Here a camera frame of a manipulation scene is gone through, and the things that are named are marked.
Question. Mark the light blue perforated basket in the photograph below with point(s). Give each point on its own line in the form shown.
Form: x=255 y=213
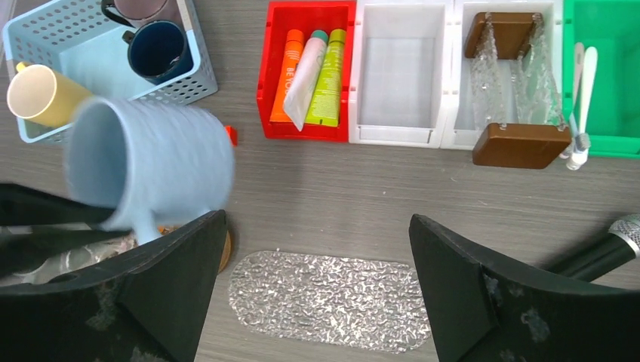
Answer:
x=75 y=39

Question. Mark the mauve mug black handle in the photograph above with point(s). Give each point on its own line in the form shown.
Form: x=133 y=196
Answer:
x=137 y=13

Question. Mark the small white toothpaste tube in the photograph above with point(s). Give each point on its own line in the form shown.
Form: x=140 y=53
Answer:
x=298 y=98

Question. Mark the yellow-green toothpaste tube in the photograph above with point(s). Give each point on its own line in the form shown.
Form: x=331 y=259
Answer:
x=324 y=108

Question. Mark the grey toothbrush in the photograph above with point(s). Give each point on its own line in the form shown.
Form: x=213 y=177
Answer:
x=576 y=154

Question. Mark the orange block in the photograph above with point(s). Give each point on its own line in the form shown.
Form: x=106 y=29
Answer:
x=232 y=134

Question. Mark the white plastic bin right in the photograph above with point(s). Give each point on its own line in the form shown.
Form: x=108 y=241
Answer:
x=460 y=131

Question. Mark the dark blue mug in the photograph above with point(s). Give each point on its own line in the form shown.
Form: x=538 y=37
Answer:
x=158 y=51

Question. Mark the green plastic bin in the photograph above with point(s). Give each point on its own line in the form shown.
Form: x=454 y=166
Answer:
x=612 y=27

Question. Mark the clear textured acrylic holder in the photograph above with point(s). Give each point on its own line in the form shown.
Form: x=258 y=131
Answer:
x=68 y=261

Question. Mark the white plastic bin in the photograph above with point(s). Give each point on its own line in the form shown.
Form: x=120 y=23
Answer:
x=401 y=65
x=460 y=131

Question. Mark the oval wooden tray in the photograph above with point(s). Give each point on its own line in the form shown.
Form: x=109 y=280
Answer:
x=227 y=248

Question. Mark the brown wooden holder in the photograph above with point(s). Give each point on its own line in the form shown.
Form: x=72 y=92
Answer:
x=525 y=146

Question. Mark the cream mug yellow handle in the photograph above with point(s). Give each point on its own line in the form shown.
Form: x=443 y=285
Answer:
x=41 y=95

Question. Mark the orange toothpaste tube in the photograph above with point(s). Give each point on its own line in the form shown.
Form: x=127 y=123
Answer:
x=291 y=58

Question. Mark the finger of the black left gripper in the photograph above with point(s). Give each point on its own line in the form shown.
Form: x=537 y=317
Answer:
x=19 y=252
x=24 y=206

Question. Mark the clear textured oval tray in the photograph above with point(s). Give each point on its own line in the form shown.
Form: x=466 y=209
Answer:
x=360 y=303

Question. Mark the black microphone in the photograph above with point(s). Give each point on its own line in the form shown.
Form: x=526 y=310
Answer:
x=615 y=248

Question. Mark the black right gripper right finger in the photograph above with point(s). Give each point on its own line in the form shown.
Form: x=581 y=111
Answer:
x=485 y=306

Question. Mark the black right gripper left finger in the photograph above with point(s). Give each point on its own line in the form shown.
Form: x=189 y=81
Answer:
x=149 y=303

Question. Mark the light blue mug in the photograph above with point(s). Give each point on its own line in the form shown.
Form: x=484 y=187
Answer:
x=152 y=164

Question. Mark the white plastic bin left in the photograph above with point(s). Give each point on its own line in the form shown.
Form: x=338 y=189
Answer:
x=401 y=65

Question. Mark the red plastic bin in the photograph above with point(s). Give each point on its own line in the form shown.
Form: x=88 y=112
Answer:
x=305 y=16

